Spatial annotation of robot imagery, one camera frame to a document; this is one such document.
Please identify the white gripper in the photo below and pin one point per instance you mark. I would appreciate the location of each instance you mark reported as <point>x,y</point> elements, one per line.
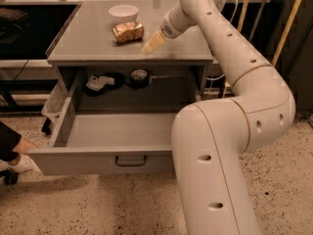
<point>168,27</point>

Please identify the orange soda can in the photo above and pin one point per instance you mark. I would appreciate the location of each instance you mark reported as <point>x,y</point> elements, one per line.
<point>127,32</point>

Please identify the grey drawer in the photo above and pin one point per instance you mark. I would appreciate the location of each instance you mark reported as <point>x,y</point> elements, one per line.
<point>92,131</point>

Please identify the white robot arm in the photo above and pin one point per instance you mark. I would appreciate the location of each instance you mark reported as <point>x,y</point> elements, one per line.
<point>208,137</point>

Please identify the black sleeved forearm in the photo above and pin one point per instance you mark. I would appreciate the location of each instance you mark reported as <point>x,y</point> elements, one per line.
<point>9,139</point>

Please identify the grey cabinet counter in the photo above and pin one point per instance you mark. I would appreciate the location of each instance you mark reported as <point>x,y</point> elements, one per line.
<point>87,40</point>

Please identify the person's hand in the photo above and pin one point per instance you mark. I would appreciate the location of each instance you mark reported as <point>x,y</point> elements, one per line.
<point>24,146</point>

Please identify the black tape roll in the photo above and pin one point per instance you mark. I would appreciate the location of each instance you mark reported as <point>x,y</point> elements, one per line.
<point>139,79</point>

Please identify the white ceramic bowl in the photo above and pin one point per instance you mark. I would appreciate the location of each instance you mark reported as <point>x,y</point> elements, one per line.
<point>123,13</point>

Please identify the black pouch with papers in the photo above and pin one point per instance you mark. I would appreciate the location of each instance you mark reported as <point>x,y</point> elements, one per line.
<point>97,85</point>

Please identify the clear plastic bag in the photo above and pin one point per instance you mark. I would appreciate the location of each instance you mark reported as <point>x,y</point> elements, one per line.
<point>54,104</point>

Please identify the white shoe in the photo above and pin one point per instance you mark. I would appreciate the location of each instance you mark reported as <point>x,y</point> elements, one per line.
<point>23,163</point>

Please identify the black chair caster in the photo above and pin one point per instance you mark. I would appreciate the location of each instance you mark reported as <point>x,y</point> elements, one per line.
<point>9,178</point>

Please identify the black drawer handle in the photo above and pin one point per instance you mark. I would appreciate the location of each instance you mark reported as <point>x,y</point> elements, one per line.
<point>130,161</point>

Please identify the yellow wooden ladder frame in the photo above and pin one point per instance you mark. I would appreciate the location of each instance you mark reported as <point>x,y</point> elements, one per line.
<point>292,21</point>

